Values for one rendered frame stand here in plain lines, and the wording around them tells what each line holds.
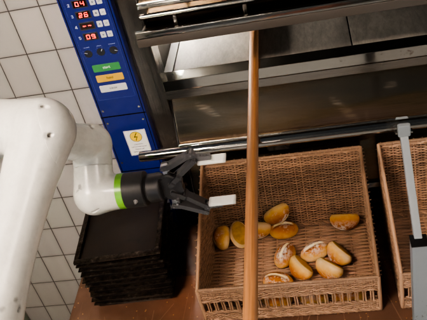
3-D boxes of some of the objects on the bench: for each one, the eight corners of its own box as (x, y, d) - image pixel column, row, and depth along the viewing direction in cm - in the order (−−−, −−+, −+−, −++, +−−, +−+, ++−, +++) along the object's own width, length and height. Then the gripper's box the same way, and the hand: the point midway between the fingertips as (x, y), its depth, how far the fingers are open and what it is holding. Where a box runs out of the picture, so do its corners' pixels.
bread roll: (341, 286, 210) (332, 283, 205) (316, 272, 216) (307, 269, 211) (349, 270, 209) (339, 267, 204) (324, 257, 216) (314, 254, 211)
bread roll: (360, 230, 227) (359, 229, 220) (331, 230, 229) (329, 230, 223) (359, 214, 228) (359, 213, 221) (330, 214, 230) (328, 214, 224)
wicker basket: (214, 218, 246) (198, 161, 229) (368, 203, 235) (363, 142, 219) (203, 325, 208) (182, 265, 191) (386, 312, 198) (381, 248, 181)
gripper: (136, 140, 163) (222, 129, 159) (162, 213, 178) (240, 205, 174) (131, 159, 157) (220, 148, 153) (158, 233, 172) (239, 225, 168)
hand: (226, 179), depth 164 cm, fingers open, 13 cm apart
